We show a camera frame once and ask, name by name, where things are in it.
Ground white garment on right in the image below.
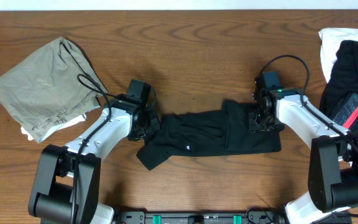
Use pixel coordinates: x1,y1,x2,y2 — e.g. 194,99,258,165
318,27,358,83

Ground right black cable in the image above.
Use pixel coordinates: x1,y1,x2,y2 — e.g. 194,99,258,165
258,55,358,218

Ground folded olive green garment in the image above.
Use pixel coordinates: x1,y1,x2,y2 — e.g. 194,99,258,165
0,37,104,142

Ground black cable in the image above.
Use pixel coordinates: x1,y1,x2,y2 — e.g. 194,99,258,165
258,55,358,218
71,73,117,224

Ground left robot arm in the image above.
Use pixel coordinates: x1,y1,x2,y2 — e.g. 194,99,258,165
28,96,159,223

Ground left black cable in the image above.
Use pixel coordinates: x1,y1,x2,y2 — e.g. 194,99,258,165
71,73,117,224

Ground black Sydrogen polo shirt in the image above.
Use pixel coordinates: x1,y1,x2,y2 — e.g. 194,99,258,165
137,100,285,170

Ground white garment under olive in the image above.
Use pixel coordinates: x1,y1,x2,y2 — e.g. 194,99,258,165
21,114,87,142

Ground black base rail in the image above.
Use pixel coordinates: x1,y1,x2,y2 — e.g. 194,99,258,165
112,210,287,224

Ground black grey red garment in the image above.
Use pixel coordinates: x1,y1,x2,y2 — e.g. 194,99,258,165
319,40,358,132

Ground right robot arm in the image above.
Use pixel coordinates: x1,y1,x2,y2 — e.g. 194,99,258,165
249,88,358,223

